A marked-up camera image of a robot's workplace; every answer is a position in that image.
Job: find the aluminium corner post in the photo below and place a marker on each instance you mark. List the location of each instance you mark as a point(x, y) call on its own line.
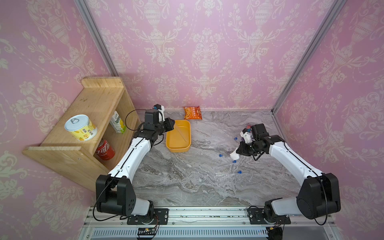
point(320, 33)
point(96, 36)

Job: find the aluminium corner post right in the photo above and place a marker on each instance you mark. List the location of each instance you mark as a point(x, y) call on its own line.
point(320, 33)

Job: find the red cola can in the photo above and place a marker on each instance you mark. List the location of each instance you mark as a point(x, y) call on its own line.
point(104, 151)

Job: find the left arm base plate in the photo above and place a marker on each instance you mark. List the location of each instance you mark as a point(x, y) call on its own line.
point(157, 216)

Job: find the green white drink carton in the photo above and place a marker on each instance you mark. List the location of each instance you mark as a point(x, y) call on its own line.
point(117, 123)

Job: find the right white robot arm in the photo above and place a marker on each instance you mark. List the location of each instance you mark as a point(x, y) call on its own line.
point(319, 194)

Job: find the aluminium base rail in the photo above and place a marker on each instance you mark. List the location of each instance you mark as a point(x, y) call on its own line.
point(207, 223)

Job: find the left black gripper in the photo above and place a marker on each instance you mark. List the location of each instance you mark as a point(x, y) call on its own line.
point(169, 121)

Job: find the yellow plastic tray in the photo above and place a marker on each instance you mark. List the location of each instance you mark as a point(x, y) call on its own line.
point(174, 142)

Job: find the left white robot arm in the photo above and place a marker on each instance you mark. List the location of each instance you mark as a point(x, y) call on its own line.
point(115, 192)

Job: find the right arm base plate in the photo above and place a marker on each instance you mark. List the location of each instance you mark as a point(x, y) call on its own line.
point(258, 216)

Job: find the aluminium corner post left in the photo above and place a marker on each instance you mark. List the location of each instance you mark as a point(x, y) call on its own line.
point(96, 36)

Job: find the purple candy bag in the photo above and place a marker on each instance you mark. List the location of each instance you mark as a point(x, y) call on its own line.
point(248, 127)

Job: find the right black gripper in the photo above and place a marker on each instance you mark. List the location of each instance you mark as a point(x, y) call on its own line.
point(243, 151)

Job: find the orange snack bag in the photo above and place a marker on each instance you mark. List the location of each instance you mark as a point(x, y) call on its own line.
point(193, 113)

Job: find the yellow tin can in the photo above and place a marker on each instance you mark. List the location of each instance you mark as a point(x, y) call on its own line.
point(81, 127)

